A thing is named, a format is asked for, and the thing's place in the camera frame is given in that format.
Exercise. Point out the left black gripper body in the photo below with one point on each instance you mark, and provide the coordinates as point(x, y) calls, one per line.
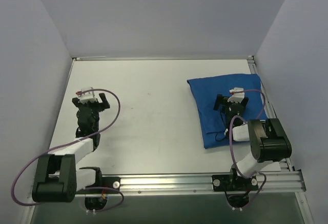
point(91, 104)

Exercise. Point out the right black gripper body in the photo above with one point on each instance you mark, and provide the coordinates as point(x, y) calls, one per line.
point(231, 104)

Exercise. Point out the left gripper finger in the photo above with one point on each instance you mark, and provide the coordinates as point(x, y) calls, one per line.
point(104, 103)
point(76, 102)

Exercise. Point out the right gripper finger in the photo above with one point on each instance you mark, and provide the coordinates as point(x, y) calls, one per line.
point(218, 102)
point(244, 101)

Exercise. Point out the blue surgical wrap cloth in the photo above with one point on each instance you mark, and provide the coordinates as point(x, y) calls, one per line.
point(205, 91)

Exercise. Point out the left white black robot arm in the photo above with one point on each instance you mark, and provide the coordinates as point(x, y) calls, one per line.
point(57, 179)

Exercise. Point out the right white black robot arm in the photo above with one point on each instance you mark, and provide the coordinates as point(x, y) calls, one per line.
point(268, 140)

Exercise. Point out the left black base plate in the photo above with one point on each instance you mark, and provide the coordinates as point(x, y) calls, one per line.
point(110, 182)

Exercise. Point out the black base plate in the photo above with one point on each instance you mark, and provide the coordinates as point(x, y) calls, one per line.
point(110, 182)
point(228, 183)

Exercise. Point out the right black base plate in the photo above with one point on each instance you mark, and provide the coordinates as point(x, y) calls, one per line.
point(228, 183)

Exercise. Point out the aluminium front rail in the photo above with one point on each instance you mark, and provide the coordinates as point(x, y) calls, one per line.
point(201, 183)

